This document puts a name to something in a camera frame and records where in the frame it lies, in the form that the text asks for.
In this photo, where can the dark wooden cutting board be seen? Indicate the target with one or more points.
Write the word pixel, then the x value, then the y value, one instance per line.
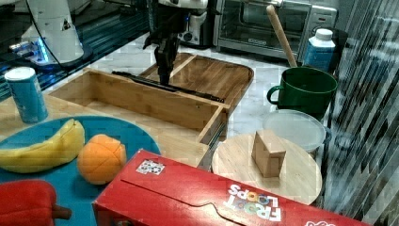
pixel 203 74

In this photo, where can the light wooden drawer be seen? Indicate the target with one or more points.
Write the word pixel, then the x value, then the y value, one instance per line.
pixel 169 113

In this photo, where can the black coffee machine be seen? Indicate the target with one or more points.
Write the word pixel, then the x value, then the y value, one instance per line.
pixel 198 31

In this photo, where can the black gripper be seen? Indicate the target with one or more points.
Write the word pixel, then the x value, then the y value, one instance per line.
pixel 164 33

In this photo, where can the red Froot Loops box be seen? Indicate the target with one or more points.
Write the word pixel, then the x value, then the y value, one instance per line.
pixel 152 190

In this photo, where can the blue cylindrical can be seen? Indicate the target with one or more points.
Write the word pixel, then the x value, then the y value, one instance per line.
pixel 26 92

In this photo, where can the black drawer handle bar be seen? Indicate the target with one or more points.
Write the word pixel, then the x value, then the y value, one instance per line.
pixel 158 85

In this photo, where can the wooden rolling pin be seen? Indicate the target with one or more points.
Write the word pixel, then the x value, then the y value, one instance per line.
pixel 274 20

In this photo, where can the round clear plastic lid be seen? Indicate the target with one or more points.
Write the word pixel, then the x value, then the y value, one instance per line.
pixel 302 129

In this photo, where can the orange plush fruit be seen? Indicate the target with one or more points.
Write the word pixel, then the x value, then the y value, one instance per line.
pixel 101 159

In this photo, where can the yellow plush banana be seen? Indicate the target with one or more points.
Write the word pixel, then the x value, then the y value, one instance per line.
pixel 61 148

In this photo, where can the small wooden block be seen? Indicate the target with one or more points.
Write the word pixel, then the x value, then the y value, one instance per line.
pixel 268 153

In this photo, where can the red plush pepper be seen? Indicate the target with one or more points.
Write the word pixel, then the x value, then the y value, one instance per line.
pixel 30 203

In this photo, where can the green mug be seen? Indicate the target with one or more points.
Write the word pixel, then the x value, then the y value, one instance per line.
pixel 304 89

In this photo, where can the silver toaster oven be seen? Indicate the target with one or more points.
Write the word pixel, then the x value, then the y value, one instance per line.
pixel 243 25

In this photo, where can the blue bottle white cap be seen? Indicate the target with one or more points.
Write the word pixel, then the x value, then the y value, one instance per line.
pixel 320 50

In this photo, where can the round light wooden board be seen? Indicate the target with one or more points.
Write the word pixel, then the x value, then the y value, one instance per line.
pixel 299 180

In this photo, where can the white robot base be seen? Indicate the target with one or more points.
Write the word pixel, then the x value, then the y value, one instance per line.
pixel 52 38

